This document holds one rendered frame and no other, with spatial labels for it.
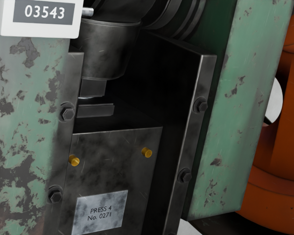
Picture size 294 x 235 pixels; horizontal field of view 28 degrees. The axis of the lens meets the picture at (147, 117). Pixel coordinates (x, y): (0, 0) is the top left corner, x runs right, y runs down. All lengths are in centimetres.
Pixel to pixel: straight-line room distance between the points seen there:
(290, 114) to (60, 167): 46
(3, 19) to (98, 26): 20
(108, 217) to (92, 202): 4
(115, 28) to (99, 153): 14
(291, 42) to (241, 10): 25
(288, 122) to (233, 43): 31
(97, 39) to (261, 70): 20
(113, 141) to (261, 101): 19
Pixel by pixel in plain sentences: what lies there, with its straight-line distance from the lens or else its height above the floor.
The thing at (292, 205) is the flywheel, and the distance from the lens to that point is 92.
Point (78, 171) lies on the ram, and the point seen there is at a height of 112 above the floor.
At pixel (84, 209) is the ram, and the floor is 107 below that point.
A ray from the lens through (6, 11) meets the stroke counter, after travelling 46.
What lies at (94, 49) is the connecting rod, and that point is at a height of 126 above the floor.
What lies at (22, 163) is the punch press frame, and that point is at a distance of 56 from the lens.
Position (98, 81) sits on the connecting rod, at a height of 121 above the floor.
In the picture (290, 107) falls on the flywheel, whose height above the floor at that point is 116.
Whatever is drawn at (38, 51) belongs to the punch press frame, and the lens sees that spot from 53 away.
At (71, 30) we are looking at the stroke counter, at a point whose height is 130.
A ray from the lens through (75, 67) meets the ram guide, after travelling 56.
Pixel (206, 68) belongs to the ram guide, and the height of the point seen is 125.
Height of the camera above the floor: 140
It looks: 18 degrees down
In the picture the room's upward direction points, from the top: 11 degrees clockwise
